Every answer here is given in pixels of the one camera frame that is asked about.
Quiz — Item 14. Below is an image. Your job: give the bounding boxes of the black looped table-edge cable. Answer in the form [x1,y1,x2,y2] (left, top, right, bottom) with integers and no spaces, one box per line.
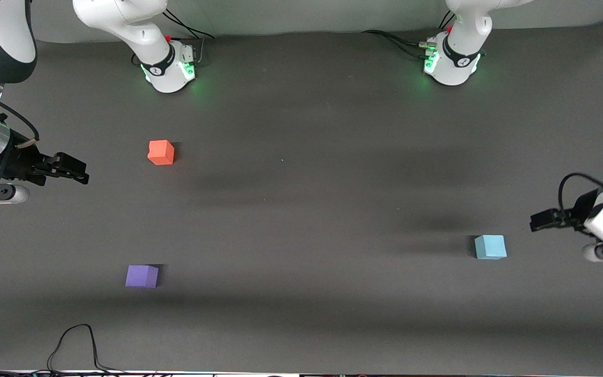
[0,324,129,376]

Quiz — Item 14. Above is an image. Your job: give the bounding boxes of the black left base cables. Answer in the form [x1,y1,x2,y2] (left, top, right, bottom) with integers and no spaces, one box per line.
[361,29,434,59]

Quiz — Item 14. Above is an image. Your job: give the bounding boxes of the purple block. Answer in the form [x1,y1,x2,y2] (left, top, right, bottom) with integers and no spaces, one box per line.
[125,264,160,289]

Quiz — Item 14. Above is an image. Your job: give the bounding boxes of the black base cables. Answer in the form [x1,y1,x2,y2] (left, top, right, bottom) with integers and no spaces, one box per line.
[361,29,434,59]
[161,7,216,41]

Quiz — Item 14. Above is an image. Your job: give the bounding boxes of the black right base cables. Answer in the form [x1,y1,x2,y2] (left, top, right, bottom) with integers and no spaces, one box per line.
[161,7,216,41]

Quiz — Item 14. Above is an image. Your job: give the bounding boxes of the dark grey table mat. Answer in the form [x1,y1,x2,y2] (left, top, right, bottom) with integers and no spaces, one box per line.
[0,20,603,375]

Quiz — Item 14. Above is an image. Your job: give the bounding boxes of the light blue block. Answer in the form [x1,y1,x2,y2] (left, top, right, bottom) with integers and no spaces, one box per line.
[474,234,508,261]

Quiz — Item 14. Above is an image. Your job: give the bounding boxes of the orange block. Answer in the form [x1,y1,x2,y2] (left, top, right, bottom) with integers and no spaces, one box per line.
[147,139,175,166]

